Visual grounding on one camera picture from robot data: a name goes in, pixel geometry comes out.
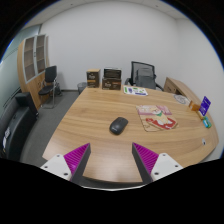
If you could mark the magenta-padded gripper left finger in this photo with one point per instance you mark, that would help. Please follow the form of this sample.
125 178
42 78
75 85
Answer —
78 156

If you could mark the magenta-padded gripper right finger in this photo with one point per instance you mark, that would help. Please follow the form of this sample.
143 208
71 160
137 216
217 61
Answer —
146 158

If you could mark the black computer mouse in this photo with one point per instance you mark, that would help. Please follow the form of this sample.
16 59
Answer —
118 125

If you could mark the cartoon print mouse pad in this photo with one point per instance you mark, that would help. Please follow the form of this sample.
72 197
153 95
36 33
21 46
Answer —
156 118

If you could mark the round white patterned disc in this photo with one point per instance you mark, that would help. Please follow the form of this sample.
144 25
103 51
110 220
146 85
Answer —
181 99

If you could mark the white sticker sheet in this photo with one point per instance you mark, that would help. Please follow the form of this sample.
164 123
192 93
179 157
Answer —
135 90

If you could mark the black leather sofa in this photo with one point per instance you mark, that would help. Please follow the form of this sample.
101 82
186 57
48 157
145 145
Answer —
15 126

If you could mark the small orange box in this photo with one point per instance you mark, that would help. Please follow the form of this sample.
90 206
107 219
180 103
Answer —
194 107

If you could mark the teal packet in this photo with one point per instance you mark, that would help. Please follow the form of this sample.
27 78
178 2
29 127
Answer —
207 122

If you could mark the purple sign stand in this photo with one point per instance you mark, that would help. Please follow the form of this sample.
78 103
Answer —
205 106

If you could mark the wooden side desk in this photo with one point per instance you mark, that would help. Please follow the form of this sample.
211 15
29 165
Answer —
178 86

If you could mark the grey backpack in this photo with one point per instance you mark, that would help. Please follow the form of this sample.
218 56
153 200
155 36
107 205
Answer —
145 79

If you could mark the tall brown cardboard box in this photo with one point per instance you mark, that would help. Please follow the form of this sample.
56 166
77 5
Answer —
93 78

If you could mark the wide brown cardboard box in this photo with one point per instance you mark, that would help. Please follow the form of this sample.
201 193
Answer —
111 84

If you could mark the black visitor chair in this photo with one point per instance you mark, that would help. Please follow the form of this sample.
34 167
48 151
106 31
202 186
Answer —
50 74

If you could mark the dark cardboard box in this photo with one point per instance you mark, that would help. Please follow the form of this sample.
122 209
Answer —
112 73

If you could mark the wooden shelf unit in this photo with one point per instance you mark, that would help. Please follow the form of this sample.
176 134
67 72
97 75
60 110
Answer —
28 80

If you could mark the black mesh office chair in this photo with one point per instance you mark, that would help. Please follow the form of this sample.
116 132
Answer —
141 65

